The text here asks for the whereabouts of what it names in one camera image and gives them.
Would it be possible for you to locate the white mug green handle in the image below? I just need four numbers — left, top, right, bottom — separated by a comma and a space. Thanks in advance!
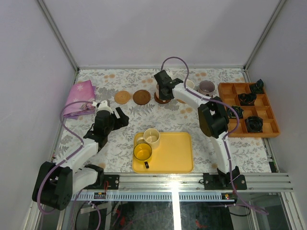
186, 80, 195, 90

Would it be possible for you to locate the cream beige mug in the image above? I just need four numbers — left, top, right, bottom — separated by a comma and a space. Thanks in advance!
136, 128, 160, 149

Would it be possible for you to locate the yellow glass mug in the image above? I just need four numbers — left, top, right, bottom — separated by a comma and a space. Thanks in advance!
133, 143, 153, 169

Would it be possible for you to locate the purple grey mug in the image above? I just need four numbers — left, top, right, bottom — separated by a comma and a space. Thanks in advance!
198, 80, 215, 98

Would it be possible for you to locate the pink ceramic mug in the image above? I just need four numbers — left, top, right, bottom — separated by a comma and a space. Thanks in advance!
155, 84, 159, 98

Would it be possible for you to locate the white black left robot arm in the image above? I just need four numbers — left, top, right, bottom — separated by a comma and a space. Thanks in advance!
32, 107, 129, 210

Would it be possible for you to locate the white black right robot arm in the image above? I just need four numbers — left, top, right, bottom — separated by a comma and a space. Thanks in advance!
153, 70, 240, 189

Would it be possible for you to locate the pink folded cartoon cloth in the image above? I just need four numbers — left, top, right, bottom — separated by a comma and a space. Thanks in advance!
63, 80, 95, 119

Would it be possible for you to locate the yellow plastic tray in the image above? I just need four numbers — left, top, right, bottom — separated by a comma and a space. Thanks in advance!
132, 132, 194, 174

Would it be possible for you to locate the black rolled fabric bundle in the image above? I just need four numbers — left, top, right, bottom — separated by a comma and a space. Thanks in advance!
249, 79, 264, 94
238, 92, 257, 106
245, 116, 263, 133
227, 105, 244, 119

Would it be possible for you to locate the orange compartment organizer box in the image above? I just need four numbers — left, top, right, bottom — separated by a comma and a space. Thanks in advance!
218, 82, 280, 138

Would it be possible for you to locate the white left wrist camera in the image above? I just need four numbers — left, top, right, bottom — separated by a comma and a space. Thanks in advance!
92, 100, 113, 114

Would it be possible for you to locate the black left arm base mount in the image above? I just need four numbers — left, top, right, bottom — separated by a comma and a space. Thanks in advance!
94, 172, 120, 190

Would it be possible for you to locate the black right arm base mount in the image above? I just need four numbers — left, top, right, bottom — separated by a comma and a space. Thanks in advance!
199, 166, 247, 190

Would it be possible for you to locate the aluminium front frame rail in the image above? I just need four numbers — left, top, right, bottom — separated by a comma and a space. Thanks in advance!
118, 173, 294, 192

